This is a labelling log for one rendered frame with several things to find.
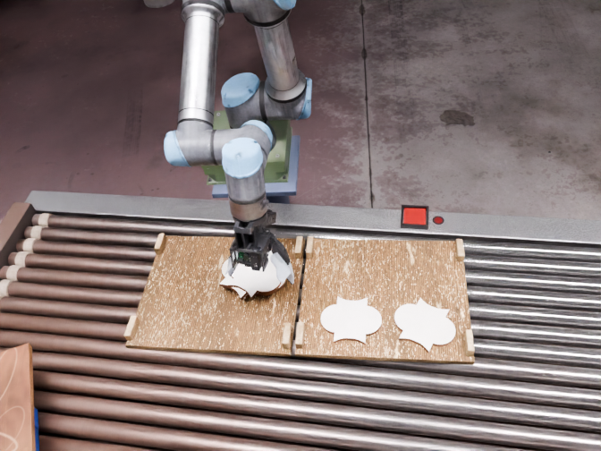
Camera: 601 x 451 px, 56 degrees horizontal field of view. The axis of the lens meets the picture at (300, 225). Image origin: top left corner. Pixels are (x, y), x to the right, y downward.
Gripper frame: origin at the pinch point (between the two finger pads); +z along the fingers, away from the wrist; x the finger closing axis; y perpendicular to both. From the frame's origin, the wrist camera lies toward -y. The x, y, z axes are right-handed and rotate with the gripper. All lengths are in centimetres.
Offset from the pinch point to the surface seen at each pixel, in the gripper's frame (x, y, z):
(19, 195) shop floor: -190, -125, 80
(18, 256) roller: -78, -10, 13
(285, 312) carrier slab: 3.4, -4.1, 14.6
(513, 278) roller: 58, -25, 13
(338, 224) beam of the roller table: 10.6, -36.0, 9.7
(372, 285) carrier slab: 23.3, -15.6, 12.4
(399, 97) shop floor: 9, -233, 59
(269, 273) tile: -1.9, -9.9, 7.5
